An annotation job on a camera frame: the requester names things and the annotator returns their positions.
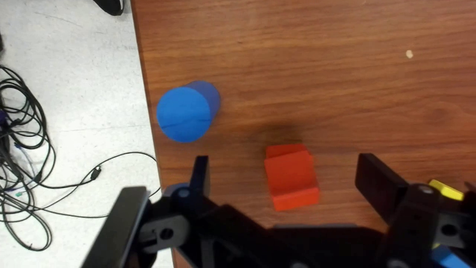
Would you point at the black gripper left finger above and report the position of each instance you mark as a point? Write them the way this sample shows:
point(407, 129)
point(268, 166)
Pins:
point(199, 175)

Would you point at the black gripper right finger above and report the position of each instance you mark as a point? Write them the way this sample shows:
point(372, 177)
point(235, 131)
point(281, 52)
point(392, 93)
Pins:
point(376, 180)

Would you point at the blue cylinder block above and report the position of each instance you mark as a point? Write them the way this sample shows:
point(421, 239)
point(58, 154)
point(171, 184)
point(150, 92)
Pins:
point(184, 114)

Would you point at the yellow flat block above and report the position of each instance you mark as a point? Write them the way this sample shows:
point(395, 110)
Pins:
point(446, 190)

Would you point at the orange cube block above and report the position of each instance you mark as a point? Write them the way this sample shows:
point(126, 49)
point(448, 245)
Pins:
point(291, 172)

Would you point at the orange base block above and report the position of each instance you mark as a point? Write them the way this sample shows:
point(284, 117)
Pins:
point(282, 148)

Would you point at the blue arch block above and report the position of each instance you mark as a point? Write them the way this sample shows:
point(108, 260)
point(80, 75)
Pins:
point(446, 259)

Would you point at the black rounded floor object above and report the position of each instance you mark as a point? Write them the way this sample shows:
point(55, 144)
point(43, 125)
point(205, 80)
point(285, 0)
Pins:
point(110, 4)

